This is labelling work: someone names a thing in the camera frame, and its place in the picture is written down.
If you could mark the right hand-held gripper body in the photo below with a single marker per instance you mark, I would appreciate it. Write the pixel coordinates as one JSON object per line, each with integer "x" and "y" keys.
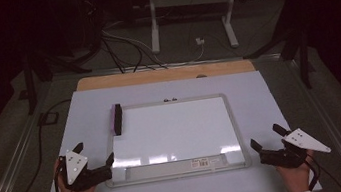
{"x": 295, "y": 147}

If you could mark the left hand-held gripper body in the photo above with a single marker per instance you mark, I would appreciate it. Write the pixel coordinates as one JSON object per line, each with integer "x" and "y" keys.
{"x": 76, "y": 170}

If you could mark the purple and black board eraser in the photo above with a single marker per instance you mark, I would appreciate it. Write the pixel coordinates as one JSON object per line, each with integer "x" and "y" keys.
{"x": 118, "y": 119}

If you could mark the silver framed whiteboard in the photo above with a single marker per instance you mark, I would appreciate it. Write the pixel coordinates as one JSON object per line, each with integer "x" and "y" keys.
{"x": 179, "y": 128}

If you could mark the person's right hand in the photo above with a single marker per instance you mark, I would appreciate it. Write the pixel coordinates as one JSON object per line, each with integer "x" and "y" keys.
{"x": 296, "y": 177}

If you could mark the white table cover sheet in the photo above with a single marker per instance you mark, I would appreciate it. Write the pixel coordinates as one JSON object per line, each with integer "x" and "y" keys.
{"x": 87, "y": 114}

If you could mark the black tripod stand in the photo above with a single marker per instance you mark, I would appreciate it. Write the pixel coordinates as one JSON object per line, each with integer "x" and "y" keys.
{"x": 30, "y": 82}
{"x": 299, "y": 47}

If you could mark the black square floor bracket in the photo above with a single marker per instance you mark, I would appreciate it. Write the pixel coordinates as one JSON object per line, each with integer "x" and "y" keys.
{"x": 47, "y": 118}

